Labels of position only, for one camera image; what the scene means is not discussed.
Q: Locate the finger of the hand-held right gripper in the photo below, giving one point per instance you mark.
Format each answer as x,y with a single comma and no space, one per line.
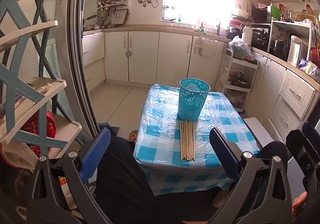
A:
303,153
312,130

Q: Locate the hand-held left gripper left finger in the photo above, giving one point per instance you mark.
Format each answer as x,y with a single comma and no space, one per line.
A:
96,155

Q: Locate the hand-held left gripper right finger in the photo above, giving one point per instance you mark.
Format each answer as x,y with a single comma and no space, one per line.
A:
225,155

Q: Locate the bundle of wooden chopsticks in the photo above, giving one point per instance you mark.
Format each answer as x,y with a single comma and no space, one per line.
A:
187,141

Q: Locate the teal cut-out plastic basket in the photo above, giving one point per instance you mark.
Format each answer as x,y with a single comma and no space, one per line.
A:
192,103

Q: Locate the person's right hand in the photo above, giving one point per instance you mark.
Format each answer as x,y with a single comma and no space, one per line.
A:
299,202

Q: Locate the white stool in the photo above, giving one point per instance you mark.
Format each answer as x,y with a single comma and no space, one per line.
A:
257,130

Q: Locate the patterned slipper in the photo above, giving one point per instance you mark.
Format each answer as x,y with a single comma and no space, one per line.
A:
133,135

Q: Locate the cream panelled base cabinet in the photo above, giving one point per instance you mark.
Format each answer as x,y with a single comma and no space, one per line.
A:
287,93

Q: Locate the red patterned bag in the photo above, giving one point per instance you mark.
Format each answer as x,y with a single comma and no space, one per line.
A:
41,126

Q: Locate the snack packets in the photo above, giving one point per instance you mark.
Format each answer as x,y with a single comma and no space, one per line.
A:
310,67

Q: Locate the blue checkered tablecloth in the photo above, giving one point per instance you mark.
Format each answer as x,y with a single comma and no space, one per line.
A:
170,113

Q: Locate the red pot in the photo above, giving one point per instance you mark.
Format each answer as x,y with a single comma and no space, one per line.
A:
315,55

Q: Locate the white storage trolley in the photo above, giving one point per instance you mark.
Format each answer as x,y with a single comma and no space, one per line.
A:
237,78

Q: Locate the beige towel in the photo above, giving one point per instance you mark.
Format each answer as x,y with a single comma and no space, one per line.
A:
17,156

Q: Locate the white electric kettle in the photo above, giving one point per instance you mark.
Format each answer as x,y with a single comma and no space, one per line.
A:
297,50

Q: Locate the steel pot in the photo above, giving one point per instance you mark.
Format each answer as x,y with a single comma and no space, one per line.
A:
280,47

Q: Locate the blue and cream shelf rack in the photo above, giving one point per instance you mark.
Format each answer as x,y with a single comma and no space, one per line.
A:
27,96

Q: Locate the cream drawer base cabinet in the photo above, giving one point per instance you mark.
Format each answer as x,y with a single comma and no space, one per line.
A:
93,56

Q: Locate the white counter shelf stand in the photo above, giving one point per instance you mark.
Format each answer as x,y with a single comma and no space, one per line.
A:
295,26

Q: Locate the black countertop oven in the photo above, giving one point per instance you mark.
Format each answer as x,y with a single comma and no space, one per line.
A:
260,37

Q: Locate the plastic bag of vegetables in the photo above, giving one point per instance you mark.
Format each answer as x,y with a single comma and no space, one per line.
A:
238,47

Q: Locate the cream door base cabinet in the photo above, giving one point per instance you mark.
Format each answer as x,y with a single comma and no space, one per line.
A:
155,56

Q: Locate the white thermos bottle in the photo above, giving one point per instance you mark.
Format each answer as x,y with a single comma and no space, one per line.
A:
246,36

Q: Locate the green cloth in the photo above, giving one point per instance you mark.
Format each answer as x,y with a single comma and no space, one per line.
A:
202,31

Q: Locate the sink faucet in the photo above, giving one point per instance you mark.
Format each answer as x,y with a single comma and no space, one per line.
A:
218,28

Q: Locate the black microwave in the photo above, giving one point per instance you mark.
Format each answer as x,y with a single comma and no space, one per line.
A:
261,13

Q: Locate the hanging baking tray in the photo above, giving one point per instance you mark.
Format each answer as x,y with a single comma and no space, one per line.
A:
122,16

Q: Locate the green bottle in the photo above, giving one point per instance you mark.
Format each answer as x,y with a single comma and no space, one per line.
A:
179,18

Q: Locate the grey door frame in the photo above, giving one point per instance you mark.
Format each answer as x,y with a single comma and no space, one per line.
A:
80,63

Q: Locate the wall utensil rack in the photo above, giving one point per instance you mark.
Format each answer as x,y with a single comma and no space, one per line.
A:
111,3

